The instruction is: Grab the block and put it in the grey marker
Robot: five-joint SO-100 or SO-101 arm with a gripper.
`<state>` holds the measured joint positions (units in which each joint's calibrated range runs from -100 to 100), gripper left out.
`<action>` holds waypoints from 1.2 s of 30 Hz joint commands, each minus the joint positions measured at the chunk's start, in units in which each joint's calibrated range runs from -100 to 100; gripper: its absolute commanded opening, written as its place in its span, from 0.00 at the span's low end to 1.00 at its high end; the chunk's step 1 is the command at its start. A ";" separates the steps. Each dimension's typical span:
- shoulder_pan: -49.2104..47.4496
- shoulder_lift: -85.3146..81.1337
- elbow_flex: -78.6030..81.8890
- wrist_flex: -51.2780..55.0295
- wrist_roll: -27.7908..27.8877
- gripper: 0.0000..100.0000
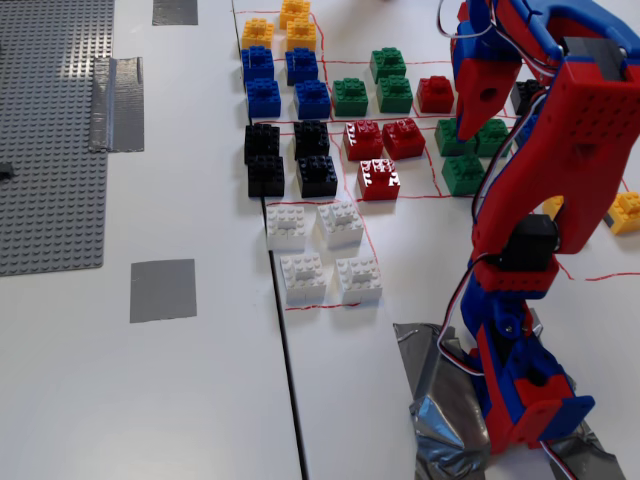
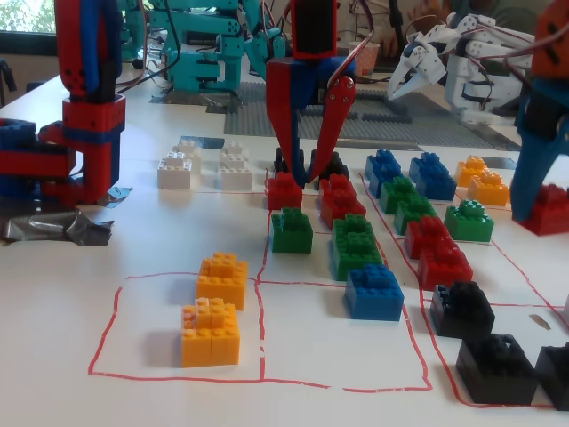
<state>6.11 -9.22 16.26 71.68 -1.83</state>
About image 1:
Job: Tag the red and blue gripper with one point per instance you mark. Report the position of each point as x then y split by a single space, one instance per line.
479 87

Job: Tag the white toy brick block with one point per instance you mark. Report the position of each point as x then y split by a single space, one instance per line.
286 227
340 223
360 280
303 277

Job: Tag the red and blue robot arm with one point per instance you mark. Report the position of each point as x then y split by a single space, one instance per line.
580 150

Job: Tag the green toy brick block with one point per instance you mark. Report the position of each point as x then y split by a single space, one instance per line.
492 142
388 65
350 96
462 172
395 93
445 142

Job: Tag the red toy brick block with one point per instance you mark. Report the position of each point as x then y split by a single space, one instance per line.
379 179
436 94
363 140
404 138

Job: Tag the black toy brick block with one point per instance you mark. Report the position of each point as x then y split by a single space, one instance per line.
262 141
524 95
265 175
317 175
311 139

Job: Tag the blue toy brick block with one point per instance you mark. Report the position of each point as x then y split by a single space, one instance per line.
257 64
301 66
311 98
526 131
263 97

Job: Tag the yellow toy brick block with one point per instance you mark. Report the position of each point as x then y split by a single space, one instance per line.
552 205
295 11
301 36
257 32
624 212

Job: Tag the square grey tape marker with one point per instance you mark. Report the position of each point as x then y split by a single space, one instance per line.
162 291

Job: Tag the grey tape patch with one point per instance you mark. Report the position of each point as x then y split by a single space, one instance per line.
175 12

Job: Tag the long grey tape strip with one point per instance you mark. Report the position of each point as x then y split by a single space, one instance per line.
117 105

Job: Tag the grey studded baseplate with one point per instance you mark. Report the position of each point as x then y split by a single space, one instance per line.
50 150

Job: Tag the crumpled silver duct tape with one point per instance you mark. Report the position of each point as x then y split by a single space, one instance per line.
440 400

